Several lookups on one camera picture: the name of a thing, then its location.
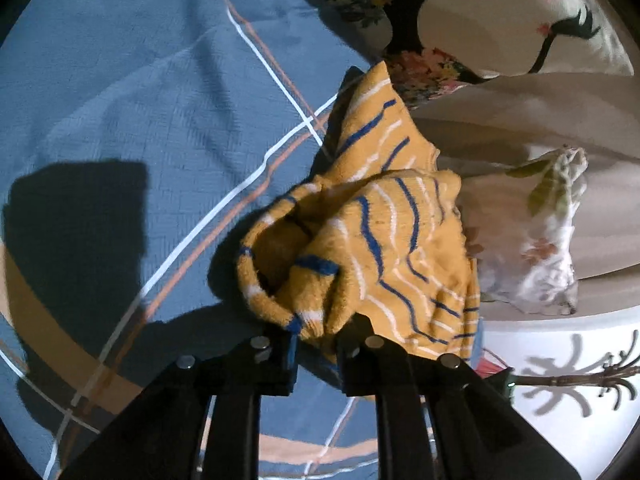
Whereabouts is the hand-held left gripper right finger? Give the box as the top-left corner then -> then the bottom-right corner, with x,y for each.
334,316 -> 583,480

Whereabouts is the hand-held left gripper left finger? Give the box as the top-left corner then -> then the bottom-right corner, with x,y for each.
59,334 -> 299,480

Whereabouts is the yellow striped sweater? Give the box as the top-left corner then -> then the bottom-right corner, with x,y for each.
236,60 -> 483,367

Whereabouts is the white leaf print pillow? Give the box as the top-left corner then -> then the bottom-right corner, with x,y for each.
459,146 -> 590,317

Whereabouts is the brown coat rack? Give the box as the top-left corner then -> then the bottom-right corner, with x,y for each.
509,345 -> 640,413

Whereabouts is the blue plaid bed sheet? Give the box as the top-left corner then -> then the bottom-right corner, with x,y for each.
0,0 -> 485,480

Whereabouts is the floral pillow with black print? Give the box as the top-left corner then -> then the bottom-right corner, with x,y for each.
277,0 -> 635,107

